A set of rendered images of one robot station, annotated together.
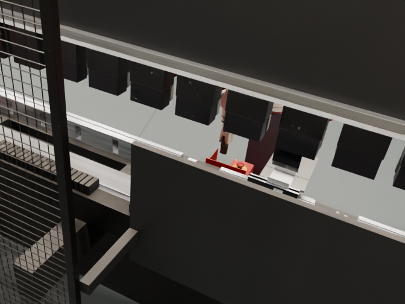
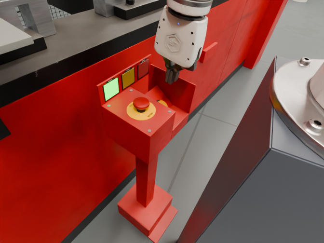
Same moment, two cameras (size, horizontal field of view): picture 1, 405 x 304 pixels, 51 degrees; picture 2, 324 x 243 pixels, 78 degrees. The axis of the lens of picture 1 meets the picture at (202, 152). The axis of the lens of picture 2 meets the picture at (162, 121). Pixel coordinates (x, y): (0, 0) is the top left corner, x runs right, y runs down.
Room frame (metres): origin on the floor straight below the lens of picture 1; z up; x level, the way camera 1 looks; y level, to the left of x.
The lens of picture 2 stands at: (1.82, -0.53, 1.13)
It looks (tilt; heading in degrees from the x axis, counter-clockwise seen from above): 47 degrees down; 101
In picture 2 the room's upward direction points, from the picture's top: 7 degrees clockwise
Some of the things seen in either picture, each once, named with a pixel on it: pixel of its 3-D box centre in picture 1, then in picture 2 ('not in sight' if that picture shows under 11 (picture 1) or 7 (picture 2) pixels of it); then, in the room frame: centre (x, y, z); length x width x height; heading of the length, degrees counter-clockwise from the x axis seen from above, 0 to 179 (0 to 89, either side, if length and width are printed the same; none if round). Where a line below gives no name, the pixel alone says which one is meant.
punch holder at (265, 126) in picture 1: (248, 111); not in sight; (1.37, -0.15, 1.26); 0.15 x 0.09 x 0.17; 69
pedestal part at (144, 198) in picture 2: not in sight; (146, 172); (1.70, -0.14, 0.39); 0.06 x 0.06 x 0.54; 70
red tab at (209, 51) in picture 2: not in sight; (209, 52); (1.82, 0.59, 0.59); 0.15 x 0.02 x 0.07; 69
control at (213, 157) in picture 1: (228, 171); (149, 107); (1.70, -0.14, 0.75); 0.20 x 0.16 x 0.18; 70
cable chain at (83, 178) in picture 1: (44, 166); not in sight; (1.21, 0.56, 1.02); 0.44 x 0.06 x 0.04; 69
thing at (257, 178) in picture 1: (273, 186); not in sight; (1.31, -0.28, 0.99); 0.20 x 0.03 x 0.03; 69
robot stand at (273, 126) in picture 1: (256, 181); (221, 240); (1.99, -0.33, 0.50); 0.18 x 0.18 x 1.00; 83
